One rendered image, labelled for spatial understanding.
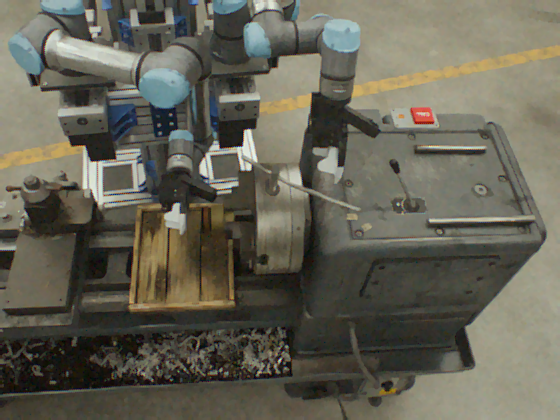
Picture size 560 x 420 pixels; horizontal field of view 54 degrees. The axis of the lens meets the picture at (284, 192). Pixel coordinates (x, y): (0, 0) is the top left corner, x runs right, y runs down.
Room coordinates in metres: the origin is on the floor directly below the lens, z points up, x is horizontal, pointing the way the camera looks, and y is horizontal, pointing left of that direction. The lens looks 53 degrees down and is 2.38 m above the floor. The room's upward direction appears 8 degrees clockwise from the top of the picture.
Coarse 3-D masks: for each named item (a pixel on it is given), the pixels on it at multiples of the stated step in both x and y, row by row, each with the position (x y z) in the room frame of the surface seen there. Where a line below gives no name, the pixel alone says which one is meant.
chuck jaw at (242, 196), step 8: (240, 176) 0.92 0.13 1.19; (248, 176) 0.92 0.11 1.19; (240, 184) 0.90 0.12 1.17; (248, 184) 0.91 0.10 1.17; (232, 192) 0.88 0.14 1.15; (240, 192) 0.89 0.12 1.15; (248, 192) 0.89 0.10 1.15; (224, 200) 0.87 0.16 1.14; (232, 200) 0.87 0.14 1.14; (240, 200) 0.87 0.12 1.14; (248, 200) 0.88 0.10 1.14; (232, 208) 0.85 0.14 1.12; (240, 208) 0.86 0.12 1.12; (248, 208) 0.86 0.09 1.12
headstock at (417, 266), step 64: (384, 128) 1.11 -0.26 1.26; (448, 128) 1.14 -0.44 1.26; (320, 192) 0.87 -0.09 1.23; (384, 192) 0.88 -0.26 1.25; (448, 192) 0.91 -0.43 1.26; (512, 192) 0.94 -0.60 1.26; (320, 256) 0.70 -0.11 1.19; (384, 256) 0.71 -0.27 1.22; (448, 256) 0.76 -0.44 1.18; (512, 256) 0.80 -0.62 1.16
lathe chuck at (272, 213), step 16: (256, 176) 0.89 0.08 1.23; (288, 176) 0.90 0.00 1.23; (256, 192) 0.84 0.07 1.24; (288, 192) 0.85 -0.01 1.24; (256, 208) 0.80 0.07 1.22; (272, 208) 0.80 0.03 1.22; (288, 208) 0.81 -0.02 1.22; (256, 224) 0.76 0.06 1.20; (272, 224) 0.77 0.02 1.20; (288, 224) 0.77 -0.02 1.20; (256, 240) 0.73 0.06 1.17; (272, 240) 0.74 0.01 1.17; (288, 240) 0.75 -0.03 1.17; (272, 256) 0.72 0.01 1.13; (288, 256) 0.73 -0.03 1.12; (256, 272) 0.71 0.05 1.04; (272, 272) 0.72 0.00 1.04
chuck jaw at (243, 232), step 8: (232, 224) 0.81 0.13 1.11; (240, 224) 0.81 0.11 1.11; (248, 224) 0.82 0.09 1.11; (232, 232) 0.79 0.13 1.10; (240, 232) 0.79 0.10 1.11; (248, 232) 0.79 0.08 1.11; (240, 240) 0.76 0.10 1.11; (248, 240) 0.76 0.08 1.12; (248, 248) 0.73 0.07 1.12; (248, 256) 0.72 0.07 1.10; (256, 256) 0.72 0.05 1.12; (264, 256) 0.72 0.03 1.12; (264, 264) 0.71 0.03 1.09
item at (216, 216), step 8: (208, 208) 0.85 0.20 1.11; (216, 208) 0.85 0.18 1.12; (224, 208) 0.86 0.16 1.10; (208, 216) 0.82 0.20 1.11; (216, 216) 0.82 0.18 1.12; (224, 216) 0.82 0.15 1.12; (232, 216) 0.84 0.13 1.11; (208, 224) 0.80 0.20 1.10; (216, 224) 0.80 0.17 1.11; (224, 224) 0.81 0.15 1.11; (208, 232) 0.80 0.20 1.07; (216, 232) 0.80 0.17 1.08; (224, 232) 0.80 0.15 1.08
